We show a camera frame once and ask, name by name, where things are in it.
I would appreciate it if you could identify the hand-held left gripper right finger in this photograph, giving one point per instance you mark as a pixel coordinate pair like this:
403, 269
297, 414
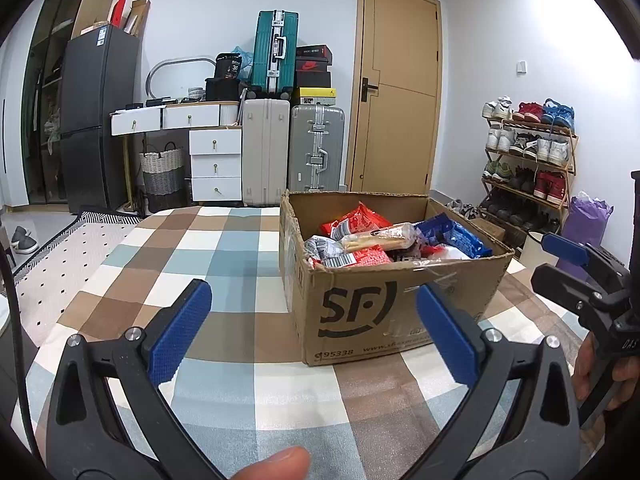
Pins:
445, 335

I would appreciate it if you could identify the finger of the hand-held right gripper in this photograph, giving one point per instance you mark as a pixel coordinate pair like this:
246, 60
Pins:
565, 249
560, 282

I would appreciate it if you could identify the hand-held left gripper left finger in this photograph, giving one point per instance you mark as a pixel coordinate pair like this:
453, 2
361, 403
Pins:
180, 330

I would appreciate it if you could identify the cardboard box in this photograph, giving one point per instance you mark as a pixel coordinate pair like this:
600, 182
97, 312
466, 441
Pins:
350, 320

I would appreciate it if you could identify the blue cookie packet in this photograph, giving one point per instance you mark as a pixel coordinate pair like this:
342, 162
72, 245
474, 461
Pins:
452, 237

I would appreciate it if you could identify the red white snack packet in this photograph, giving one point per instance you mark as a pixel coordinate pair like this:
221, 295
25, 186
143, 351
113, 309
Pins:
365, 259

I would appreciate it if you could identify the purple white snack packet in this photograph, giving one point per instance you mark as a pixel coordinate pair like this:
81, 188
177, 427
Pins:
322, 247

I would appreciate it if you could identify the person's right hand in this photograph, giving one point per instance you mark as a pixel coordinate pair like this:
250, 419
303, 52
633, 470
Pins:
582, 370

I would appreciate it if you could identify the person's left hand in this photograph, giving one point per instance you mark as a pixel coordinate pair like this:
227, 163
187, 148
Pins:
275, 466

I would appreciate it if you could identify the white bucket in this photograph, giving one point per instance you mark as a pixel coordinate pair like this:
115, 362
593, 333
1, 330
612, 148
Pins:
537, 250

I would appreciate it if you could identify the purple plastic bag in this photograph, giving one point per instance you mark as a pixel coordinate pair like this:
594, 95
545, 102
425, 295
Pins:
585, 220

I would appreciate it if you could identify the wooden shoe rack with shoes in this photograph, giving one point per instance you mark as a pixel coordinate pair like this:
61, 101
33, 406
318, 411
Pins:
530, 145

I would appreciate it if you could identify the scattered sneakers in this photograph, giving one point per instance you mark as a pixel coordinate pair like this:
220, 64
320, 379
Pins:
462, 208

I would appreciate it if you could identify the clear breadstick packet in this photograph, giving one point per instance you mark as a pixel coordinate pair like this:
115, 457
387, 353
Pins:
380, 237

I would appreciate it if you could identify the patterned floor rug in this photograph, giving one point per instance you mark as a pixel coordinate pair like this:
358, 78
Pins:
65, 260

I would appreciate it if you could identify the woven laundry basket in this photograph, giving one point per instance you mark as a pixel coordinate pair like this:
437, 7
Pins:
162, 175

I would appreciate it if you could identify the white drawer desk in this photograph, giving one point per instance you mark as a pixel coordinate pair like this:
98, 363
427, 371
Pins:
215, 165

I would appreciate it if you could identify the grey slippers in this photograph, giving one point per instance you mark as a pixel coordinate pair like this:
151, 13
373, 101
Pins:
24, 240

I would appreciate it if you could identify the beige suitcase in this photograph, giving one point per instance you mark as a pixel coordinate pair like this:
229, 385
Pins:
265, 152

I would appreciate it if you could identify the grey suitcase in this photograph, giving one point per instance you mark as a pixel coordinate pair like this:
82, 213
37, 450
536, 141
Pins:
315, 150

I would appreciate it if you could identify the wooden door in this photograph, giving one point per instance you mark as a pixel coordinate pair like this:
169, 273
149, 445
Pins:
400, 85

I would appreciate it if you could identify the black storage bin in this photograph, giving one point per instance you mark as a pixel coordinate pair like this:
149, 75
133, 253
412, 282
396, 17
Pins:
222, 89

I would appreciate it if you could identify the oval mirror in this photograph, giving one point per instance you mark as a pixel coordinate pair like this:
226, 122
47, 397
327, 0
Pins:
155, 72

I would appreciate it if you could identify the black refrigerator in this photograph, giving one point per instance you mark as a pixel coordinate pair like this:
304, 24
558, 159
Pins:
95, 85

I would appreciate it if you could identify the yellow black shoe box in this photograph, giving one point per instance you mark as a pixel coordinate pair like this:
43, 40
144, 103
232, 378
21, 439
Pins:
315, 96

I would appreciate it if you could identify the blue plastic bag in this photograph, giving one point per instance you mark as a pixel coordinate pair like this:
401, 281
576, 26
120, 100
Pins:
245, 57

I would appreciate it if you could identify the plain black shoe box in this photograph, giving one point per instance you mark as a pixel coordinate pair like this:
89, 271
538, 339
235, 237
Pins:
312, 79

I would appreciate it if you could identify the teal suitcase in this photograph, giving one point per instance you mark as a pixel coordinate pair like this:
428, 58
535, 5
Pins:
272, 55

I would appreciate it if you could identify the black red logo shoe box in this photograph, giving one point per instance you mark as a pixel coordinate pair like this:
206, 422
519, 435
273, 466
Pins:
312, 65

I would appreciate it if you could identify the dark glass cabinet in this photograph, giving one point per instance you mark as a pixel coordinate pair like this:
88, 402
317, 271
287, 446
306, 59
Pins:
45, 60

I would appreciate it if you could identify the long cardboard carton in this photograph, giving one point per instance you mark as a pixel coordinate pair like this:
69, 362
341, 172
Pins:
136, 17

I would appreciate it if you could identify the white wall switch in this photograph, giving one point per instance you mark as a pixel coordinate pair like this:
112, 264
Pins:
522, 66

